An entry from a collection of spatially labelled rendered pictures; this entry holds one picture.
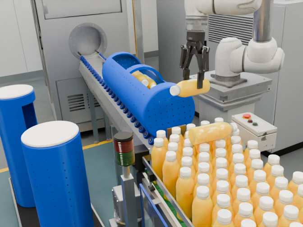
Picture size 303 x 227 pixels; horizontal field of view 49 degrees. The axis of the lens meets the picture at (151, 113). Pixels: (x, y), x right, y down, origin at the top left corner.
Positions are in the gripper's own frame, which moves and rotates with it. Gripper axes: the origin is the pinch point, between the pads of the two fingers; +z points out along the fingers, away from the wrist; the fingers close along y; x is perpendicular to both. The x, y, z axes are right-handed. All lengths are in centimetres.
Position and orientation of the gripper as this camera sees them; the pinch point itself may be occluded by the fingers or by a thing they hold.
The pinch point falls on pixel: (193, 80)
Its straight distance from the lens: 144.0
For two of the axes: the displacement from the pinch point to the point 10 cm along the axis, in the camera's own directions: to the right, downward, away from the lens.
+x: 7.2, -1.7, 6.7
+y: 6.9, 2.1, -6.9
